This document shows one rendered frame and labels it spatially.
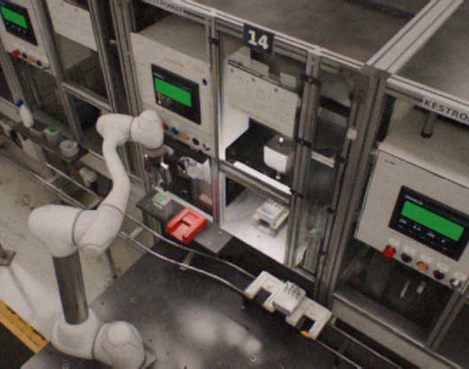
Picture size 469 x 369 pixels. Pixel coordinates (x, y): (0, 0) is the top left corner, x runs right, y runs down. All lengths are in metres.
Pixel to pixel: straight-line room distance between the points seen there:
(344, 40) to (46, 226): 1.20
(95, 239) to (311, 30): 1.03
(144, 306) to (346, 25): 1.59
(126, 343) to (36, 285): 1.56
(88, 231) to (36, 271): 1.91
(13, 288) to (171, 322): 1.48
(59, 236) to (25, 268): 1.89
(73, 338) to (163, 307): 0.50
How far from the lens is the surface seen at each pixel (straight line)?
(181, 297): 2.59
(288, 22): 1.84
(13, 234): 4.01
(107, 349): 2.23
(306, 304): 2.34
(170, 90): 2.12
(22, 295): 3.65
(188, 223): 2.52
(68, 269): 2.04
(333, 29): 1.82
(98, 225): 1.85
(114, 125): 2.22
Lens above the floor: 2.86
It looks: 45 degrees down
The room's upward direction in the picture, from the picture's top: straight up
